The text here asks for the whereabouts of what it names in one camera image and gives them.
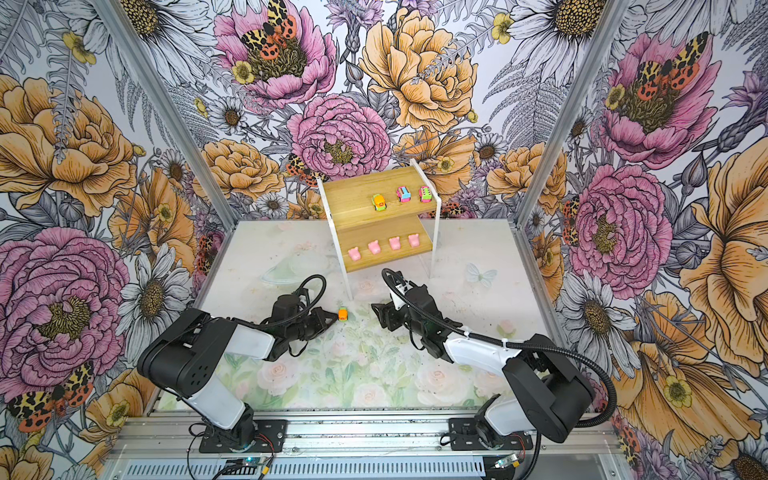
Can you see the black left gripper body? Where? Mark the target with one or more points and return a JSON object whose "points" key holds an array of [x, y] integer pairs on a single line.
{"points": [[309, 326]]}

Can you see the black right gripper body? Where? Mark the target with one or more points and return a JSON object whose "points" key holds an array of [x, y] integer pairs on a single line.
{"points": [[400, 318]]}

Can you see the pink truck blue bed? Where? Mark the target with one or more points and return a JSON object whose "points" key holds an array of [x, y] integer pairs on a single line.
{"points": [[403, 194]]}

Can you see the pink truck green bed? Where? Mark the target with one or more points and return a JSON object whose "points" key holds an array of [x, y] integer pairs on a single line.
{"points": [[425, 194]]}

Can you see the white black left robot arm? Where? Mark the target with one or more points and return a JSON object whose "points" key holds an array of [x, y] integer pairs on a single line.
{"points": [[184, 358]]}

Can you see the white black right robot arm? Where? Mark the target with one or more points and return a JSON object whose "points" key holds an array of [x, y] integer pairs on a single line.
{"points": [[549, 395]]}

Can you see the green circuit board left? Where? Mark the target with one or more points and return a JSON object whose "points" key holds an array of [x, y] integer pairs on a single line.
{"points": [[250, 467]]}

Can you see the green circuit board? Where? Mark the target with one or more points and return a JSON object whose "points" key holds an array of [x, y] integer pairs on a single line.
{"points": [[250, 467], [509, 461]]}

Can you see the green circuit board right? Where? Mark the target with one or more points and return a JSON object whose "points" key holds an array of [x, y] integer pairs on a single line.
{"points": [[509, 461]]}

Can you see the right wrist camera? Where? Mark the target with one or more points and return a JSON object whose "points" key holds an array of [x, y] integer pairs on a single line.
{"points": [[398, 293]]}

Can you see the bamboo two-tier shelf white frame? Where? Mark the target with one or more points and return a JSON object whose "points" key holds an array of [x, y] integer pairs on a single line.
{"points": [[354, 222]]}

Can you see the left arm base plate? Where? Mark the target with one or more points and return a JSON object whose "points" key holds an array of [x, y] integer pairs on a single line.
{"points": [[254, 436]]}

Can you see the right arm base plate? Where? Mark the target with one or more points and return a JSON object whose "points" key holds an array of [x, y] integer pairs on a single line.
{"points": [[470, 434]]}

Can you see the aluminium mounting rail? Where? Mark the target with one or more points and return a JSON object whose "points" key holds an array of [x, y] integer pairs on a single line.
{"points": [[308, 433]]}

